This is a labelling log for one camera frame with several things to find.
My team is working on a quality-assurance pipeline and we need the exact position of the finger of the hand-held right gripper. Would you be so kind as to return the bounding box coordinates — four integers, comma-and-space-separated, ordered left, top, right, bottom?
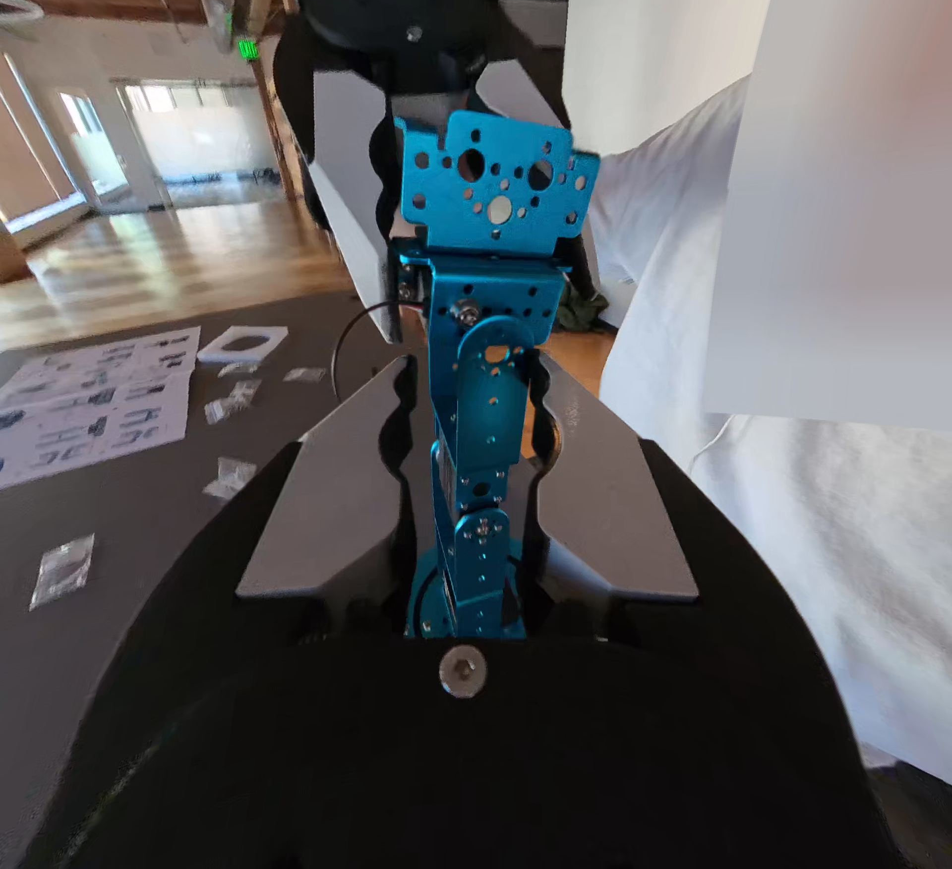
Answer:
306, 68, 406, 346
473, 57, 570, 134

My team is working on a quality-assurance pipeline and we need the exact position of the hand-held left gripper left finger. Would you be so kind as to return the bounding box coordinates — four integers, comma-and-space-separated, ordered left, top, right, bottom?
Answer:
235, 354, 419, 600

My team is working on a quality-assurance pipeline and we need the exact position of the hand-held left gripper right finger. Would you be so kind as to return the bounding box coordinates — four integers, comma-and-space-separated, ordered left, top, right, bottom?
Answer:
527, 350, 702, 602

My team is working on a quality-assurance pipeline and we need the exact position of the blue toy robot arm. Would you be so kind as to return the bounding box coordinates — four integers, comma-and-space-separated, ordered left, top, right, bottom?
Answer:
388, 109, 603, 641

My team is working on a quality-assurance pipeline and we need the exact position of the dark grey desk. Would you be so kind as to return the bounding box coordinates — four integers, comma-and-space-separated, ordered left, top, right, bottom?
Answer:
0, 291, 432, 869

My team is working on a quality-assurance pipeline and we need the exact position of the tall wooden column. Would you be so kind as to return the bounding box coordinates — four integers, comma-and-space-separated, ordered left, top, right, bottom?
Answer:
249, 55, 302, 201

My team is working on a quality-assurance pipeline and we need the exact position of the frosted glass partition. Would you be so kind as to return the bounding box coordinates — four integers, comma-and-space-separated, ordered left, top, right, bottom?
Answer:
112, 77, 263, 187

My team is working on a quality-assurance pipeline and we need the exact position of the person's white shirt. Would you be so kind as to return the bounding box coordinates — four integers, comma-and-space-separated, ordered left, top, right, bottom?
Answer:
595, 75, 952, 787

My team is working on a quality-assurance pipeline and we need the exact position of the dark green bag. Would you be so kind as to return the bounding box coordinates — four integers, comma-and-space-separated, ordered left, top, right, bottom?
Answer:
556, 282, 609, 332

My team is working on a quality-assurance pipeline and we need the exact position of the printed instruction sheet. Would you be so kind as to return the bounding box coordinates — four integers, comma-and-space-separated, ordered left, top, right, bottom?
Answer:
0, 325, 202, 491

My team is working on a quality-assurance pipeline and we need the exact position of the small silver ventilation duct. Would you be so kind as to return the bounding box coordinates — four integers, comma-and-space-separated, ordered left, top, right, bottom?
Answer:
199, 0, 240, 54

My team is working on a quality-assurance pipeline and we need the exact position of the white foam frame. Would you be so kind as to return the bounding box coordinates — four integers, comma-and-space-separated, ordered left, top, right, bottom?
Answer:
195, 325, 290, 364

